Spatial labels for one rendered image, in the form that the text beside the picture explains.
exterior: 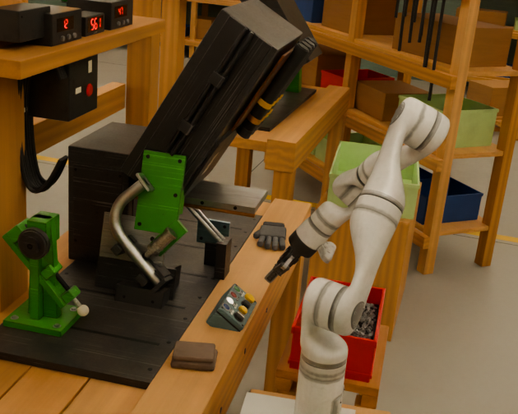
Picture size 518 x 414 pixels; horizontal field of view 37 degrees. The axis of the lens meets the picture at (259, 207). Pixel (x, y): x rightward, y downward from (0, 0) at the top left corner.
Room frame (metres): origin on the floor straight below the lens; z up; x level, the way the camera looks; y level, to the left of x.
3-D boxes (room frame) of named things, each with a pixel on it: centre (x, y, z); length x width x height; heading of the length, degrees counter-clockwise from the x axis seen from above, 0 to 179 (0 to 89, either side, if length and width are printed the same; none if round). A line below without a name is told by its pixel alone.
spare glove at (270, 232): (2.32, -0.04, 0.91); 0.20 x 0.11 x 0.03; 178
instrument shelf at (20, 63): (2.08, 0.55, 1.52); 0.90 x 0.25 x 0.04; 169
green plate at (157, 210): (1.95, 0.25, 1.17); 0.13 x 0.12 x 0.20; 169
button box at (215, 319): (1.79, 0.05, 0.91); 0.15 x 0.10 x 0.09; 169
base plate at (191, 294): (2.03, 0.30, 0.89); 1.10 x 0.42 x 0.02; 169
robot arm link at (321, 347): (1.35, -0.15, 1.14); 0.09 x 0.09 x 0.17; 60
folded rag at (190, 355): (1.55, 0.12, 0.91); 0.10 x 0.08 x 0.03; 89
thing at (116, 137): (2.16, 0.41, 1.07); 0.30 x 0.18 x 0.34; 169
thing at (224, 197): (2.09, 0.19, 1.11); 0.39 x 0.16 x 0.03; 79
